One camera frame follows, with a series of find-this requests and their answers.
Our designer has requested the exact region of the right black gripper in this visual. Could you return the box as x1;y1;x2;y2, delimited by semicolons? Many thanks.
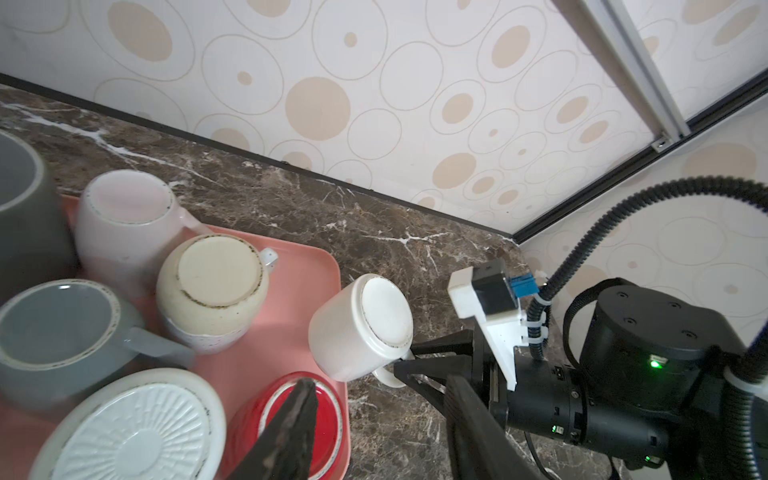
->
393;326;509;431

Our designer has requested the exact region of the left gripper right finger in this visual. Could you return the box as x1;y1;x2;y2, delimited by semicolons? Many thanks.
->
444;375;537;479

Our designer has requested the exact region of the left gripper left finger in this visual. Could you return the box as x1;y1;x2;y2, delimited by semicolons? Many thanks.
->
228;379;318;479

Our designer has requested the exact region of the white mug red inside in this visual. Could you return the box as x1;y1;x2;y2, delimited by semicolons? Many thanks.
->
308;273;414;389

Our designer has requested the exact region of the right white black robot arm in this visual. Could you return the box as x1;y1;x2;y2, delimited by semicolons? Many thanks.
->
393;176;767;479

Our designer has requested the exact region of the white ribbed mug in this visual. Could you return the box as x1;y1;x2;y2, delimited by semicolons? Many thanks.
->
29;368;227;479

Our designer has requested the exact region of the cream speckled mug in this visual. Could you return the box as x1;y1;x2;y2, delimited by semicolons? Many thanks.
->
155;234;279;355

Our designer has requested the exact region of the small grey mug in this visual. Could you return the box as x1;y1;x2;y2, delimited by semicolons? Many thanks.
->
1;279;196;415

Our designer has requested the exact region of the pale pink mug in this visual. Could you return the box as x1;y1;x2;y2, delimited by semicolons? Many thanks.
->
74;170;212;299

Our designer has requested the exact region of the tall dark grey mug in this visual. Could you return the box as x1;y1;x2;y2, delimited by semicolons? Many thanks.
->
1;131;80;303

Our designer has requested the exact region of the pink plastic tray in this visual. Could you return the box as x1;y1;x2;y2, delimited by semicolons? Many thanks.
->
1;232;350;479

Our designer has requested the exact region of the horizontal aluminium rail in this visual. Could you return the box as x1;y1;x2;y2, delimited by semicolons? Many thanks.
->
580;1;691;152

